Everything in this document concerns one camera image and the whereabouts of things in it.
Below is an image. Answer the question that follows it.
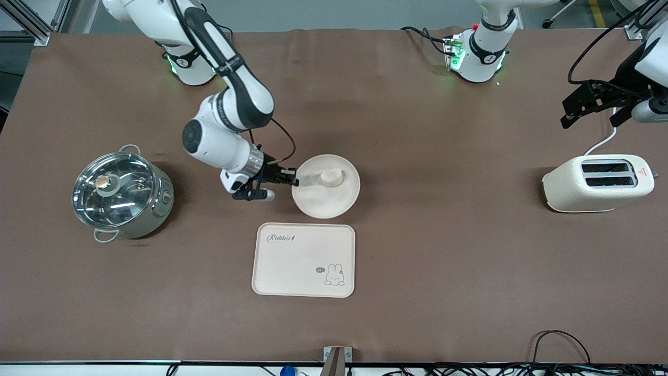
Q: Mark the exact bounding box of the round cream plate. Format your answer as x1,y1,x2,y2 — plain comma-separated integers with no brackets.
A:
291,155,361,219

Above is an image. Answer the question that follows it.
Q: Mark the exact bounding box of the cream rabbit print tray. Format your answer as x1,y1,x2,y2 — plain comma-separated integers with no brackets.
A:
252,223,356,298

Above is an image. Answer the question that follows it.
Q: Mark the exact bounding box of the steel pot with glass lid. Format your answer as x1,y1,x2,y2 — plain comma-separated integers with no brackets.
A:
71,145,174,243

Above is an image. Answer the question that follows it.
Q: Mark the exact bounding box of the cream two-slot toaster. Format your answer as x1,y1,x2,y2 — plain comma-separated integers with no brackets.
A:
542,154,659,213

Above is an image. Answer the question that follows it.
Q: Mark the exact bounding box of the office chair wheel base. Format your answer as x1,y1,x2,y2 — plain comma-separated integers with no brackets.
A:
542,0,577,29

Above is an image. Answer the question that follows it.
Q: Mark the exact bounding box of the glass pot lid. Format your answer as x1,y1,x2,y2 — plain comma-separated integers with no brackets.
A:
72,152,156,229

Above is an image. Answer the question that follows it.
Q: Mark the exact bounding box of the brown table cover mat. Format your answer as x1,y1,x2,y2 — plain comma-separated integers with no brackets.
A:
0,27,668,365

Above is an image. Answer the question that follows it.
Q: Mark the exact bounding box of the white toaster power cable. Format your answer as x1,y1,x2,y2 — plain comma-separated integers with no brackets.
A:
583,124,618,156

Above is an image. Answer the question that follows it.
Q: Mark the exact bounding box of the black arm base cable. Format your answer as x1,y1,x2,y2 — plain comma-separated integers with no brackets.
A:
400,26,450,56

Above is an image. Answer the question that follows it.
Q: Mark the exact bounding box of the grey metal table bracket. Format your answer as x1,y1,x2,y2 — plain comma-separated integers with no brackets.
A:
323,346,352,376

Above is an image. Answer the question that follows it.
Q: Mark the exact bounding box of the black looped cable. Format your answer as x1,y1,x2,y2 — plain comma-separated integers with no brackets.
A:
530,330,591,366

